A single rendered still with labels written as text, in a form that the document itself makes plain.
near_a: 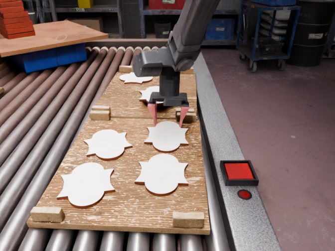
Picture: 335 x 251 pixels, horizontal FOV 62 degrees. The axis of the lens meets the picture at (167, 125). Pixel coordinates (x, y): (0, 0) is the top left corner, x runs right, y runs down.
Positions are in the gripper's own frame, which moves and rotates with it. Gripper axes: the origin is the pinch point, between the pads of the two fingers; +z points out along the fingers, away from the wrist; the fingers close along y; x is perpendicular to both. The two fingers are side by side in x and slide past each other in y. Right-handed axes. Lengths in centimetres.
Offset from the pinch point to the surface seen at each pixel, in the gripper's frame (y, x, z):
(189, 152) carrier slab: 6.1, -10.5, 3.7
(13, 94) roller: -61, 26, -1
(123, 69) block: -22, 45, -10
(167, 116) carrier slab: -0.4, 7.9, -0.4
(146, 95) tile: -8.1, 14.7, -5.3
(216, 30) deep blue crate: 65, 434, -37
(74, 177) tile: -19.9, -22.3, 6.2
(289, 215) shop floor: 75, 73, 79
